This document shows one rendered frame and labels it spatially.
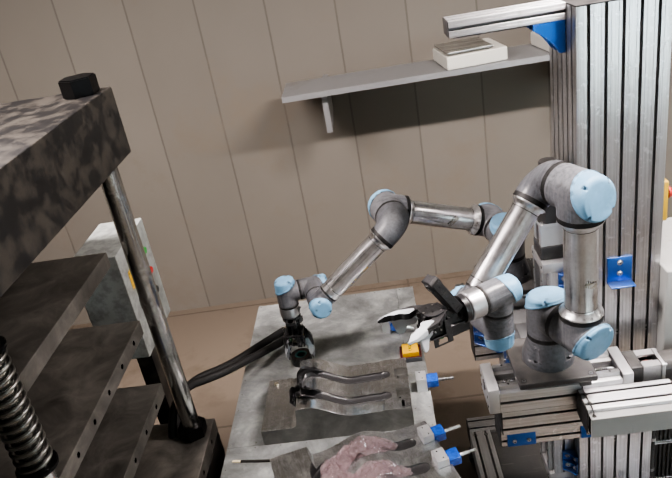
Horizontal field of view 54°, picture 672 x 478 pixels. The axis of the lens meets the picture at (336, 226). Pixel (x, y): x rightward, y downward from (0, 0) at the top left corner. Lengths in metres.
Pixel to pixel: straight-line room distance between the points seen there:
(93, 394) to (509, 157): 3.11
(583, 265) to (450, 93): 2.52
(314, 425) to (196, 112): 2.48
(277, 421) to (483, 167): 2.54
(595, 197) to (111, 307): 1.54
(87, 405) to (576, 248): 1.32
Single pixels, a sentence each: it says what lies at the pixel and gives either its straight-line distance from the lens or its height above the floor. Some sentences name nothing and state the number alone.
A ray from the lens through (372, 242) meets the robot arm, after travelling 2.26.
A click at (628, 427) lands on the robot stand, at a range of 2.13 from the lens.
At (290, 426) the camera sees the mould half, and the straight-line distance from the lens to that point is 2.28.
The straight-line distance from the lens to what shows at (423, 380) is 2.37.
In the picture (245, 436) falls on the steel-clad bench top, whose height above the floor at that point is 0.80.
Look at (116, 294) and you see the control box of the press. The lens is 2.32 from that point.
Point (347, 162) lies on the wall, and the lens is 4.24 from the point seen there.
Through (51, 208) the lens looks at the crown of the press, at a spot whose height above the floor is 1.86.
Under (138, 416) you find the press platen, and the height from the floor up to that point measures 1.04.
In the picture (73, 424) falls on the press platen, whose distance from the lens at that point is 1.88.
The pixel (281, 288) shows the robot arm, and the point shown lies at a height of 1.16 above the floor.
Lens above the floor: 2.34
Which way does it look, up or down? 25 degrees down
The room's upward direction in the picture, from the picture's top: 10 degrees counter-clockwise
